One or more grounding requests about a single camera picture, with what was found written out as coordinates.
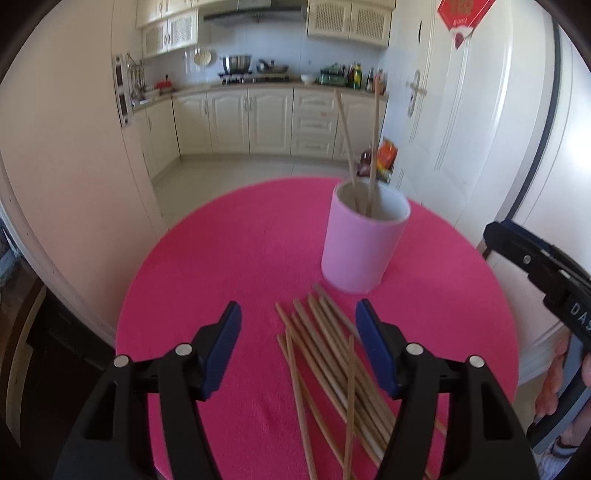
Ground white door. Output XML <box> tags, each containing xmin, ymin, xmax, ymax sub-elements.
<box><xmin>383</xmin><ymin>0</ymin><xmax>518</xmax><ymax>227</ymax></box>

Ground pile of wooden chopsticks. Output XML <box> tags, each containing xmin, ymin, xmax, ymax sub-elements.
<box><xmin>274</xmin><ymin>282</ymin><xmax>448</xmax><ymax>480</ymax></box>

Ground pink cup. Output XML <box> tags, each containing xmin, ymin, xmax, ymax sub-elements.
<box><xmin>321</xmin><ymin>180</ymin><xmax>411</xmax><ymax>295</ymax></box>

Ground orange snack bags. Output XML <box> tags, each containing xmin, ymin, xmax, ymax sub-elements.
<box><xmin>376</xmin><ymin>137</ymin><xmax>399</xmax><ymax>184</ymax></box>

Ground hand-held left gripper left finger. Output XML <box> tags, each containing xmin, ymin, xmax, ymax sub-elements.
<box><xmin>46</xmin><ymin>301</ymin><xmax>242</xmax><ymax>480</ymax></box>

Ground steel pot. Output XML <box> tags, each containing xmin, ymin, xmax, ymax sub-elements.
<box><xmin>221</xmin><ymin>54</ymin><xmax>254</xmax><ymax>75</ymax></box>

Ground cream lattice upper cabinets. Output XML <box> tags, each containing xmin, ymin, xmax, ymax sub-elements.
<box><xmin>307</xmin><ymin>0</ymin><xmax>396</xmax><ymax>48</ymax></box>
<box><xmin>136</xmin><ymin>0</ymin><xmax>200</xmax><ymax>59</ymax></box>

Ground gas stove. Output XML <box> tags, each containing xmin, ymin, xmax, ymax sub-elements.
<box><xmin>219</xmin><ymin>74</ymin><xmax>293</xmax><ymax>85</ymax></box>

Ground person's right hand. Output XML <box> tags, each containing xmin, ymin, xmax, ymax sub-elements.
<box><xmin>534</xmin><ymin>333</ymin><xmax>571</xmax><ymax>416</ymax></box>

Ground metal door lock plate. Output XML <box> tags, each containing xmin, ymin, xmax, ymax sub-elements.
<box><xmin>113</xmin><ymin>53</ymin><xmax>133</xmax><ymax>128</ymax></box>

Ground hanging utensil rack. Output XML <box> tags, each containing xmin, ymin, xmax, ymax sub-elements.
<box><xmin>127</xmin><ymin>53</ymin><xmax>147</xmax><ymax>100</ymax></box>

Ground pink round tablecloth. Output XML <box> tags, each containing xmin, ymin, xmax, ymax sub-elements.
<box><xmin>115</xmin><ymin>178</ymin><xmax>520</xmax><ymax>480</ymax></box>

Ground cream sliding door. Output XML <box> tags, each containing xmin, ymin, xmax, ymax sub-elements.
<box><xmin>0</xmin><ymin>28</ymin><xmax>169</xmax><ymax>342</ymax></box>

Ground long bamboo chopstick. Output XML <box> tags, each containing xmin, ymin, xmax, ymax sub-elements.
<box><xmin>366</xmin><ymin>76</ymin><xmax>382</xmax><ymax>217</ymax></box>
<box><xmin>333</xmin><ymin>90</ymin><xmax>366</xmax><ymax>214</ymax></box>

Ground white door handle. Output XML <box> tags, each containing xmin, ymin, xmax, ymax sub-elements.
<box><xmin>406</xmin><ymin>69</ymin><xmax>428</xmax><ymax>116</ymax></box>

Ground cream lower kitchen cabinets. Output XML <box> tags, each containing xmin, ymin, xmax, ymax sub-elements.
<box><xmin>133</xmin><ymin>87</ymin><xmax>389</xmax><ymax>178</ymax></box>

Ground range hood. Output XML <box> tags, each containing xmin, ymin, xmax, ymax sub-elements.
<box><xmin>202</xmin><ymin>0</ymin><xmax>308</xmax><ymax>23</ymax></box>

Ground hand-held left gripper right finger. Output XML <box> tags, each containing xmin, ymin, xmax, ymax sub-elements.
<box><xmin>355</xmin><ymin>299</ymin><xmax>541</xmax><ymax>480</ymax></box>

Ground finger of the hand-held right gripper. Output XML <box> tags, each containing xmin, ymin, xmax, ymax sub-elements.
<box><xmin>483</xmin><ymin>220</ymin><xmax>578</xmax><ymax>296</ymax></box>

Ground red paper decoration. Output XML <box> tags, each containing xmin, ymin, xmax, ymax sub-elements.
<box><xmin>436</xmin><ymin>0</ymin><xmax>497</xmax><ymax>50</ymax></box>

